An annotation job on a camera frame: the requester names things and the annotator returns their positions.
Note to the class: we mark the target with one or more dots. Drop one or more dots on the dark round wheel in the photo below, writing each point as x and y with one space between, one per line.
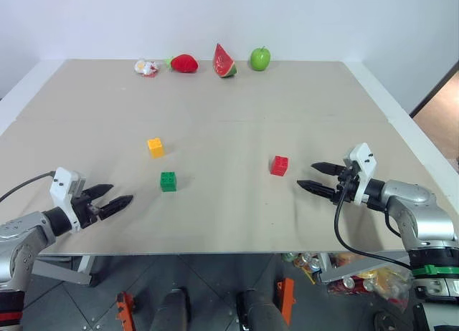
384 322

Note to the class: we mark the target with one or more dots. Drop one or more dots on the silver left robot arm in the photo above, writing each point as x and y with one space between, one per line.
21 238

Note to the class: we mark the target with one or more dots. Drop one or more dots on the small white red toy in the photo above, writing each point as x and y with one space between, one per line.
145 68

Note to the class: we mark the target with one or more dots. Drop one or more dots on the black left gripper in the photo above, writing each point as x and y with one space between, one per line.
86 209

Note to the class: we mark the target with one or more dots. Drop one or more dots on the red plush strawberry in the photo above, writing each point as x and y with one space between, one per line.
183 63

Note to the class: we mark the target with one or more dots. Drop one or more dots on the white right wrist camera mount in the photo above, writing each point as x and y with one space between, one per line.
365 166

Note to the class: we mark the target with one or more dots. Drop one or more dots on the green toy apple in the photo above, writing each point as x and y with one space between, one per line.
260 59

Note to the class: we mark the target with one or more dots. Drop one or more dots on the red toy block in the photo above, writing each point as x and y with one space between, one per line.
279 166

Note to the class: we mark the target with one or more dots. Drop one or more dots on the pile of drink cans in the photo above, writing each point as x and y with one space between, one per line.
305 263

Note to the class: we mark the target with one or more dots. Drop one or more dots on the orange black clamp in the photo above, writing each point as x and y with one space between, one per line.
286 298
125 311

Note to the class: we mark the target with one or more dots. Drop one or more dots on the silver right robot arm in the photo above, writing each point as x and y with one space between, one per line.
423 216

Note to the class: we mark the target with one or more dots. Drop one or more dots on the grey metal table bracket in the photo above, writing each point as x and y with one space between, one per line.
344 272
61 272

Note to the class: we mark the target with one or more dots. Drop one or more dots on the yellow toy block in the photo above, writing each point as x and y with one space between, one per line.
156 148

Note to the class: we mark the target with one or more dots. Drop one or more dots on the bag of cans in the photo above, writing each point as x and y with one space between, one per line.
387 284

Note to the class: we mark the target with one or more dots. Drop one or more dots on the dark rounded shape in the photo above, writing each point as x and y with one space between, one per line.
258 311
170 311

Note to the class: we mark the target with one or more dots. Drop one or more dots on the white table frame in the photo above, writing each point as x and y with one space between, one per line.
401 112

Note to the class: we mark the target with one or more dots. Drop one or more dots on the silver drink can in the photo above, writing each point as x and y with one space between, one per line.
349 283
369 285

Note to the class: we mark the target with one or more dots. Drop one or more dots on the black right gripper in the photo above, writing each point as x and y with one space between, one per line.
346 191

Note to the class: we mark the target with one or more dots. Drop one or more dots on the green toy block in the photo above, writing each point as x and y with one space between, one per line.
168 182

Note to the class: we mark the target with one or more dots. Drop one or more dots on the toy watermelon slice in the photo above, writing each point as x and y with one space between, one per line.
223 64

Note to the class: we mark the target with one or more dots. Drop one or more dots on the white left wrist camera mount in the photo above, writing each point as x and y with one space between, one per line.
61 187

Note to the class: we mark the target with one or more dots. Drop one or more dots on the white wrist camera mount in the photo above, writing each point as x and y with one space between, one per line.
365 166
61 187

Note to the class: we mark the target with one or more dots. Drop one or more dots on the beige table cover sheet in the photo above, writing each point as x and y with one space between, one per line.
222 220
201 94

